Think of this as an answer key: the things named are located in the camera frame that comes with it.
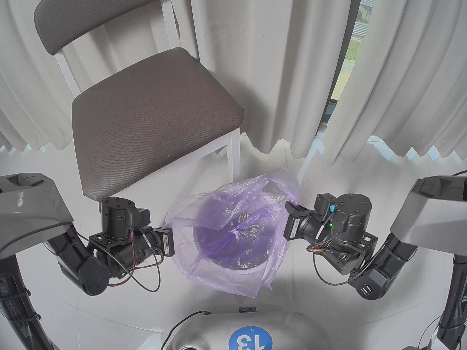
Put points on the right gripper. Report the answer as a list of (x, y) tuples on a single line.
[(308, 228)]

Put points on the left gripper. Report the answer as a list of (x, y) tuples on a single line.
[(153, 246)]

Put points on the purple plastic bag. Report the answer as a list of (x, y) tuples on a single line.
[(255, 210)]

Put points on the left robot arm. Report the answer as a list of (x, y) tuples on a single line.
[(33, 213)]

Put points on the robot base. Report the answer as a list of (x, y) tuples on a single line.
[(292, 330)]

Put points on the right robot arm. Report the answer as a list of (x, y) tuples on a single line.
[(427, 213)]

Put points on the white trash bin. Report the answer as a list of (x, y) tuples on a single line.
[(251, 268)]

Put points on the grey padded white-legged chair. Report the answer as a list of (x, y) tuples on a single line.
[(153, 122)]

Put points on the white curtain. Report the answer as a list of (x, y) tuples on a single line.
[(419, 49), (273, 49)]

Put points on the window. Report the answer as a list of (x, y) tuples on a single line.
[(359, 16)]

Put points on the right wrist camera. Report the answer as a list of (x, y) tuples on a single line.
[(324, 204)]

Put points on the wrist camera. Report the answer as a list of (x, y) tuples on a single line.
[(324, 204), (140, 217)]

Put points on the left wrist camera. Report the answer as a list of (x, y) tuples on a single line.
[(140, 217)]

